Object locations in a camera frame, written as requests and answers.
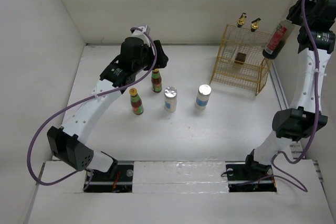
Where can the chili sauce bottle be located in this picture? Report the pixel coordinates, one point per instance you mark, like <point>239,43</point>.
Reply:
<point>136,102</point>
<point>156,81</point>

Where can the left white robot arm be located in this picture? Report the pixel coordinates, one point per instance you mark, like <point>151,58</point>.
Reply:
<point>68,142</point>

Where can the square bottle dark residue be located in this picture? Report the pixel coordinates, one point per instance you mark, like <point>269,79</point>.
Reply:
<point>247,40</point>

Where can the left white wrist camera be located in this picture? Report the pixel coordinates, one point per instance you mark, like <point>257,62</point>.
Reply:
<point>140,31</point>

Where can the left silver lid jar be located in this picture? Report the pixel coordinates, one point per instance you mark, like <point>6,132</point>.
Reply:
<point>170,97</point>

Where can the metal mounting rail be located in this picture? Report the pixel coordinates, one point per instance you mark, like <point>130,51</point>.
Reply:
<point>179,172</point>

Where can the silver lid jar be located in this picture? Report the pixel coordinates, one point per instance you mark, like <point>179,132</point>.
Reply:
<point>203,95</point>
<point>170,97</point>

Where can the clear gold spout bottle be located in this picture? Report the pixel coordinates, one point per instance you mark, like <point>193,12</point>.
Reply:
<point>241,20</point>

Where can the right silver lid jar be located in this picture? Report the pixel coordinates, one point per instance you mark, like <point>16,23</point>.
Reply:
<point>203,95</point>

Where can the yellow wire rack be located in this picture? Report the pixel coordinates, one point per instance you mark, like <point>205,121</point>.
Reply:
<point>253,74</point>

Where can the dark soy sauce bottle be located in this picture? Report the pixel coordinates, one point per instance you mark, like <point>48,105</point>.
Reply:
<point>278,39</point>

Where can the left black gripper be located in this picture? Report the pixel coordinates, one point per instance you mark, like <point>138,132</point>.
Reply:
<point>161,59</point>

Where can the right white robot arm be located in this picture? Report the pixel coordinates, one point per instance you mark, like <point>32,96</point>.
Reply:
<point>303,118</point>

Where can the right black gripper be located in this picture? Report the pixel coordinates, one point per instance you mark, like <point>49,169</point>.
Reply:
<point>293,13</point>

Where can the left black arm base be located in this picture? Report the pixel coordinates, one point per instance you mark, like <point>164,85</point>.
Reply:
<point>120,182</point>

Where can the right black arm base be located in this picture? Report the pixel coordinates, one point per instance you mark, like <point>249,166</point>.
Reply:
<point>241,180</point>

